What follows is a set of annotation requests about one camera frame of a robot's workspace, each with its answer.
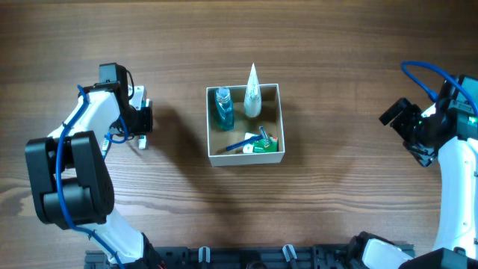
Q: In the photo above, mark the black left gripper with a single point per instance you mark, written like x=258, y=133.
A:
x=146, y=120

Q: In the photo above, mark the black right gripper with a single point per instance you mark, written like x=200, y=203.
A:
x=412, y=131

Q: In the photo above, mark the teal toothpaste tube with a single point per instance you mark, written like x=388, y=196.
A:
x=142, y=141

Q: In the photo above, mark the blue mouthwash bottle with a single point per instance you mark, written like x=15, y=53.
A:
x=225, y=108

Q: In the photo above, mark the white lotion tube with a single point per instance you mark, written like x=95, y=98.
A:
x=252, y=100

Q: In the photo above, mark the blue disposable razor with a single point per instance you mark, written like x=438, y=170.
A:
x=262, y=136

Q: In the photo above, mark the green soap box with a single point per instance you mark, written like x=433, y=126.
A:
x=259, y=146

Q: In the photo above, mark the blue white toothbrush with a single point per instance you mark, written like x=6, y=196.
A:
x=106, y=145

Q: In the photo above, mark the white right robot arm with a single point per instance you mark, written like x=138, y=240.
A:
x=446, y=133

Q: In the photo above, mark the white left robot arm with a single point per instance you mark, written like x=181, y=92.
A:
x=70, y=183

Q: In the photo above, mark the white cardboard box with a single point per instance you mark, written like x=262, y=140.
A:
x=270, y=119

